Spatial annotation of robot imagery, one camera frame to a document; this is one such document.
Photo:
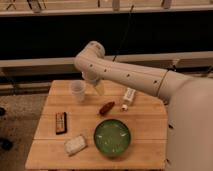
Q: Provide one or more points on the brown chocolate bar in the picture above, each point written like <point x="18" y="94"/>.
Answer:
<point x="61" y="123"/>

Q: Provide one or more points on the translucent white cup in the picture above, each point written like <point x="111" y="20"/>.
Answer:
<point x="77" y="89"/>

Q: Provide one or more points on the white tube with cap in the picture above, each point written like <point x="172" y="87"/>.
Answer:
<point x="128" y="98"/>

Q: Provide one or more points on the black chair wheel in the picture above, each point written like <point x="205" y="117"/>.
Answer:
<point x="6" y="144"/>

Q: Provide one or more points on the wooden table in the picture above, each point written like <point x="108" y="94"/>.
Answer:
<point x="146" y="118"/>

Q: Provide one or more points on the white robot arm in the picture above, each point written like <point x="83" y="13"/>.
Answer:
<point x="189" y="133"/>

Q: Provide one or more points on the green ceramic bowl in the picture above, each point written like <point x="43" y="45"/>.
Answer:
<point x="112" y="138"/>

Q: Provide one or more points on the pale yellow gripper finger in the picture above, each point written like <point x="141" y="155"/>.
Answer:
<point x="100" y="88"/>

